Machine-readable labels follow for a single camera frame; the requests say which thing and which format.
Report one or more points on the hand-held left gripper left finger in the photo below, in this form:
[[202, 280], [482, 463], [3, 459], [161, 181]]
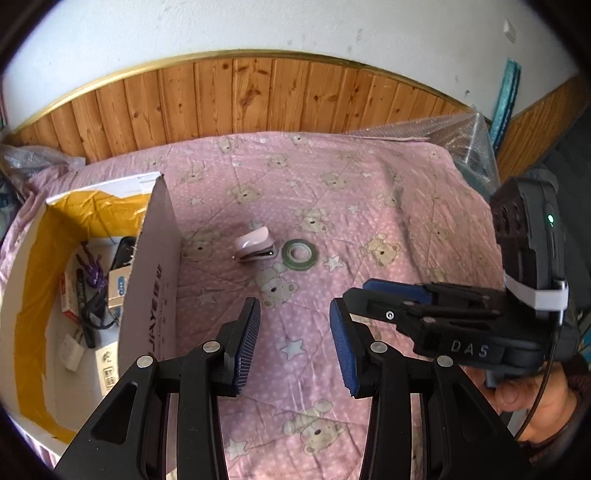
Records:
[[247, 344]]

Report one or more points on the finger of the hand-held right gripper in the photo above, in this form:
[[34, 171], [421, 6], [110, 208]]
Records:
[[397, 288], [374, 304]]

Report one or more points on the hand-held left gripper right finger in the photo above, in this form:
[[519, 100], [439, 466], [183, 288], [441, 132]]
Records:
[[344, 353]]

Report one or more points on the green tape roll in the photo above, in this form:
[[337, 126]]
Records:
[[286, 254]]

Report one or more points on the pink stapler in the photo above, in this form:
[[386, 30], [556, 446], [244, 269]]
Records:
[[254, 242]]

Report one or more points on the white cardboard box yellow tape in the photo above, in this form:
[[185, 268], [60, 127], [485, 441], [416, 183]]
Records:
[[152, 258]]

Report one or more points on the gold and blue small box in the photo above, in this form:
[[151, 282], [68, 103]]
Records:
[[119, 288]]

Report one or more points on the white printed box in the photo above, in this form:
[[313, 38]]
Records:
[[108, 369]]

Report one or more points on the black plastic item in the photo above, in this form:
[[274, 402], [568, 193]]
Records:
[[124, 251]]

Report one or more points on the black marker pen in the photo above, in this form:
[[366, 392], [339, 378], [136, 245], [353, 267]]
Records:
[[85, 304]]

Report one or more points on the white charger plug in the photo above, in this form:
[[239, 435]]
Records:
[[73, 353]]

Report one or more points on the red and white small box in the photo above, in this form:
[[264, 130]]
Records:
[[69, 295]]

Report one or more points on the person's right forearm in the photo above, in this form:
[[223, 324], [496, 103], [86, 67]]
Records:
[[556, 450]]

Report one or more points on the person's right hand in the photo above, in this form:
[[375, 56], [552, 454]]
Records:
[[517, 394]]

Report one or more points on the pink bear printed blanket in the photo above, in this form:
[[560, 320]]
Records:
[[323, 207]]

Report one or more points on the large bubble wrap sheet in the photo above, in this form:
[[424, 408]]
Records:
[[443, 138]]

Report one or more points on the teal strips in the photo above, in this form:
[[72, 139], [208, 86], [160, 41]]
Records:
[[505, 97]]

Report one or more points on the small bubble wrap sheet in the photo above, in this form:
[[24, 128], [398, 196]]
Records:
[[37, 159]]

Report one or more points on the white wall socket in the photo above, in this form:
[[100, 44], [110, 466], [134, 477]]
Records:
[[510, 30]]

